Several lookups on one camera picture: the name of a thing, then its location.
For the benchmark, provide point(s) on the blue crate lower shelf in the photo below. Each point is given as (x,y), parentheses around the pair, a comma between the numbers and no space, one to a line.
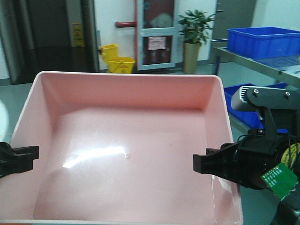
(248,102)

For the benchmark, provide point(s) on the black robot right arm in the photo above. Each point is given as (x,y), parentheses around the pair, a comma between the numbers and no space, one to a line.
(288,209)

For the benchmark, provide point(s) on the blue crate on shelf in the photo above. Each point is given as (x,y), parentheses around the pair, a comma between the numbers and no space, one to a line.
(263,42)

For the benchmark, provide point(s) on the green circuit board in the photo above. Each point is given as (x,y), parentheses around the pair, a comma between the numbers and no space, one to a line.
(280,180)

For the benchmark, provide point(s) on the yellow wet floor sign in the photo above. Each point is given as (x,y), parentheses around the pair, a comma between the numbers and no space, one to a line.
(78,37)

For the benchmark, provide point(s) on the fire hose cabinet door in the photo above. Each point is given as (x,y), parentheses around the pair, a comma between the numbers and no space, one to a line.
(155,33)

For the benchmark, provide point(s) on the pink plastic bin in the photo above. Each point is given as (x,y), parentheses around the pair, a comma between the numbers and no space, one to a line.
(118,149)

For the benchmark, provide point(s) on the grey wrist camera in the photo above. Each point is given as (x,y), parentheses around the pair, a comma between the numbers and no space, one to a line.
(287,118)

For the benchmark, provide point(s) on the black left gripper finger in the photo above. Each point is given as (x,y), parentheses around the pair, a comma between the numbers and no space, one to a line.
(16,160)

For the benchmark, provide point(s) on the yellow mop bucket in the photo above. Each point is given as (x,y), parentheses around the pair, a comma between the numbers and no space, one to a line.
(116,64)

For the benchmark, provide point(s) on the steel shelf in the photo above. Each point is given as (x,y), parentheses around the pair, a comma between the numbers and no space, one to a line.
(236,70)

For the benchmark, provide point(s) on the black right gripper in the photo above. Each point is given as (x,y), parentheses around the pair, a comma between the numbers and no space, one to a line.
(245,163)

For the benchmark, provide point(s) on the potted plant gold pot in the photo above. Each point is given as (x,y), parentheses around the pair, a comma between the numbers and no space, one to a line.
(195,27)

